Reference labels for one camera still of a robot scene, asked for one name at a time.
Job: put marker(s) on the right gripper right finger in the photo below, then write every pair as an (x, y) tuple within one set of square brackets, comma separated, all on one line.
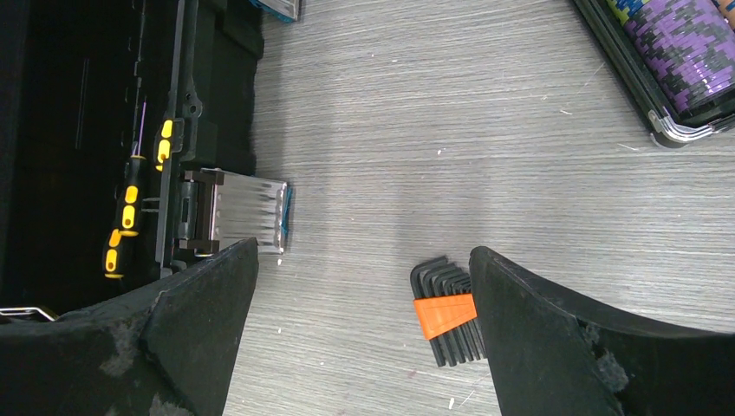
[(555, 351)]

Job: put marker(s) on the orange black brush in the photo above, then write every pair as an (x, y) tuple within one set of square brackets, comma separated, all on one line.
[(446, 312)]

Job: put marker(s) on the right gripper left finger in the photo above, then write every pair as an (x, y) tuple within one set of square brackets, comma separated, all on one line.
[(167, 348)]

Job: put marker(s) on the black plastic toolbox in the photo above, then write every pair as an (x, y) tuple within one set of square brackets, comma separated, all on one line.
[(74, 75)]

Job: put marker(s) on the black poker chip case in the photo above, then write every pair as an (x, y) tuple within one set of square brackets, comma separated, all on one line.
[(676, 60)]

